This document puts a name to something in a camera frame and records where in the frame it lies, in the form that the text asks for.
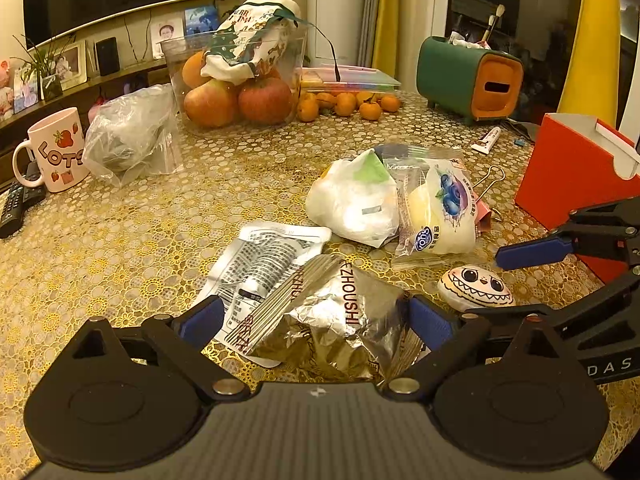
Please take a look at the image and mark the pink strawberry mug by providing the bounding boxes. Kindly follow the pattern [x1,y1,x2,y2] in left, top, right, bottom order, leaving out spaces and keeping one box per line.
[12,106,92,194]

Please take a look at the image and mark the red apple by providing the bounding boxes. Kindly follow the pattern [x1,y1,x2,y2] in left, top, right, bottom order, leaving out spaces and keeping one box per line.
[183,79,240,128]
[238,76,293,125]

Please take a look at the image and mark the cartoon face stone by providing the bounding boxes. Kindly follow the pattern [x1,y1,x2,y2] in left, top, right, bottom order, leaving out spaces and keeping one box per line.
[437,264,516,311]

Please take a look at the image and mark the grey curtain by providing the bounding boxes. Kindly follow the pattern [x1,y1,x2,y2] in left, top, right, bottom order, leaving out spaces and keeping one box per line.
[357,0,386,68]

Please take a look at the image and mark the framed photo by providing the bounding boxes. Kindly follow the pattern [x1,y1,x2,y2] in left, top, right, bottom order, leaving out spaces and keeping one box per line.
[52,40,88,86]

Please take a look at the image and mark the small white tube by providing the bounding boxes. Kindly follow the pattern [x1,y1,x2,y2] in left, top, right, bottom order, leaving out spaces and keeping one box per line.
[470,126,502,155]

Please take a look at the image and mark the printed cloth bag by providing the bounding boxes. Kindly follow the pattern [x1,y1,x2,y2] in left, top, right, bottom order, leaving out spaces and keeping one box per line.
[200,0,342,83]

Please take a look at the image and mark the portrait photo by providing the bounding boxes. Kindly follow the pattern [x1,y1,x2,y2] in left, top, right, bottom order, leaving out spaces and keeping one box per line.
[150,16,185,60]

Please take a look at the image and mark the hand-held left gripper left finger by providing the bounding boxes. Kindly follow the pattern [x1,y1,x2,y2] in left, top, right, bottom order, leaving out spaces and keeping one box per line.
[74,296,251,404]

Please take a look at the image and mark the blue photo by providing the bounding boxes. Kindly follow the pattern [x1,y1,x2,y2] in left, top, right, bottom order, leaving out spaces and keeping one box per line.
[184,6,218,37]

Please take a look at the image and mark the silver foil packet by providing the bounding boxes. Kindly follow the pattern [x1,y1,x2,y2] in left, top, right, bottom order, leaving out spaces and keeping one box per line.
[225,254,426,383]

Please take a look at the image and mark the tall yellow figure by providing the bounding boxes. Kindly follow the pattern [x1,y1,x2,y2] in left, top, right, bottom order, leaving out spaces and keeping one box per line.
[557,0,621,126]

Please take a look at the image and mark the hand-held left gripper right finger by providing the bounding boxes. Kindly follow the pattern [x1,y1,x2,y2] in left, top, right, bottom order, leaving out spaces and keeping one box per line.
[383,296,559,403]

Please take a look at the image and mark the orange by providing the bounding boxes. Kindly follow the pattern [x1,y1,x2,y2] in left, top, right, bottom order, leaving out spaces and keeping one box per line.
[181,51,213,90]

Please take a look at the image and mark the clear fruit container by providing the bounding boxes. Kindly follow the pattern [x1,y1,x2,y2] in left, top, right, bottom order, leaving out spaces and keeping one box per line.
[160,25,308,131]

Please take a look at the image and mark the dark cabinet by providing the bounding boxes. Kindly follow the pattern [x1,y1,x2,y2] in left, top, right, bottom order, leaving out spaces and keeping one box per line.
[447,0,521,41]

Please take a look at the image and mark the clear plastic bag dark contents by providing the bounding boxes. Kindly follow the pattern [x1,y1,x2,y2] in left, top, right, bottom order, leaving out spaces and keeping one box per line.
[82,84,183,187]

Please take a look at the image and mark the small black speaker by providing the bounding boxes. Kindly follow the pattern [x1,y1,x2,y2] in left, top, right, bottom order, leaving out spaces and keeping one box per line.
[95,36,121,77]

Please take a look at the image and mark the white plastic bag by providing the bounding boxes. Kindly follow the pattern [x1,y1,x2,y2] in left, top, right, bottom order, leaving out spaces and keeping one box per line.
[305,149,401,248]

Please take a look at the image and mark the pink binder clip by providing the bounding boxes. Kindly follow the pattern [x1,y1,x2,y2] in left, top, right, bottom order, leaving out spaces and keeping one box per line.
[467,164,507,236]

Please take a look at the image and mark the pastel flat case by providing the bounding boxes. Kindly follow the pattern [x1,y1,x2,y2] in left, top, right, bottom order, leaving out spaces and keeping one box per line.
[300,65,402,95]

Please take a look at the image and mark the green and orange tissue box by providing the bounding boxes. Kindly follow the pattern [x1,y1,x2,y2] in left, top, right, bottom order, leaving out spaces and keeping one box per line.
[416,35,524,127]

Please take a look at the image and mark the white standing air conditioner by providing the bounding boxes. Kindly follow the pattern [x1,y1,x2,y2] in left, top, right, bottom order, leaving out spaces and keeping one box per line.
[306,0,373,68]

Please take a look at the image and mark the potted grass plant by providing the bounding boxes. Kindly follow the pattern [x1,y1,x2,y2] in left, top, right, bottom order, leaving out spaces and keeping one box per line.
[12,35,76,101]

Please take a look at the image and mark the blueberry print snack packet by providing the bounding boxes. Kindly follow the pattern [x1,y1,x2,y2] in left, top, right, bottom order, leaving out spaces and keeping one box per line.
[390,157,483,271]

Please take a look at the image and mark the white printed sachet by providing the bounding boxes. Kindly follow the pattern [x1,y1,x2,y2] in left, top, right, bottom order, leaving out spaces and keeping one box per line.
[192,220,333,368]

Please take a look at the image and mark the dark grey cloth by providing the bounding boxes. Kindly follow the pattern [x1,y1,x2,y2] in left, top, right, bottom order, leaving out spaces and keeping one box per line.
[505,119,542,143]

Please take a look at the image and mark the pile of tangerines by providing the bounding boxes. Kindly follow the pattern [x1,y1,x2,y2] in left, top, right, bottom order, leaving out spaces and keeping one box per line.
[296,90,402,123]

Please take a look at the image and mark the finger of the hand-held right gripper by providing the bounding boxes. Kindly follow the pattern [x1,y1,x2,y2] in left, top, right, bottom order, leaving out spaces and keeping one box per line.
[472,267,640,351]
[495,197,640,272]

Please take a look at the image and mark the wooden shelf unit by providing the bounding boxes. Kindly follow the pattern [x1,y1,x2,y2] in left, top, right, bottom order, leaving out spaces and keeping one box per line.
[0,0,217,181]

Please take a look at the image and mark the yellow curtain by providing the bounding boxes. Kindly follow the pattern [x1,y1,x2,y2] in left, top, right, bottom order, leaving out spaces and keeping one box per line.
[375,0,401,78]

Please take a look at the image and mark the red box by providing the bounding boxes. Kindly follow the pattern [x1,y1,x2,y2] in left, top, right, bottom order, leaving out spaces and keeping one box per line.
[514,112,640,286]

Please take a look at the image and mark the white tissue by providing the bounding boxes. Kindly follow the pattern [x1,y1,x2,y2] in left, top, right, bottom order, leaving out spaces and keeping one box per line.
[447,31,493,50]

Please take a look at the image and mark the gold patterned desktop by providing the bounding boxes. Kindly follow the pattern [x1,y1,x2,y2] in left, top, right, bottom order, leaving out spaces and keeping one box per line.
[0,91,640,480]

